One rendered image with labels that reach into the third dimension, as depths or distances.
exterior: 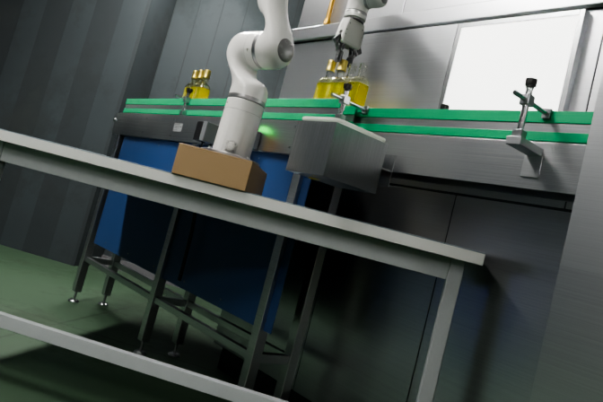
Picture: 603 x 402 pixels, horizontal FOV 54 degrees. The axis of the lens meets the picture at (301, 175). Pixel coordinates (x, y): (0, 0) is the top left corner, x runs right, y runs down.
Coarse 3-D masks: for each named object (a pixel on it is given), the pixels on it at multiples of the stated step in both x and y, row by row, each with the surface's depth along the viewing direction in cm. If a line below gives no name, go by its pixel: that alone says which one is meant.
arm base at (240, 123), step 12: (228, 108) 181; (240, 108) 179; (252, 108) 180; (228, 120) 179; (240, 120) 179; (252, 120) 180; (228, 132) 178; (240, 132) 178; (252, 132) 181; (216, 144) 180; (228, 144) 176; (240, 144) 178; (252, 144) 182; (240, 156) 175
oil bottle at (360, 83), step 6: (354, 78) 209; (360, 78) 208; (354, 84) 208; (360, 84) 207; (366, 84) 209; (354, 90) 207; (360, 90) 207; (366, 90) 209; (348, 96) 209; (354, 96) 207; (360, 96) 208; (354, 102) 206; (360, 102) 208
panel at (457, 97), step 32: (480, 32) 192; (512, 32) 183; (544, 32) 175; (480, 64) 189; (512, 64) 180; (544, 64) 172; (448, 96) 195; (480, 96) 186; (512, 96) 177; (544, 96) 170
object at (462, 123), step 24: (360, 120) 200; (384, 120) 192; (408, 120) 184; (432, 120) 177; (456, 120) 170; (480, 120) 164; (504, 120) 158; (528, 120) 153; (552, 120) 148; (576, 120) 143
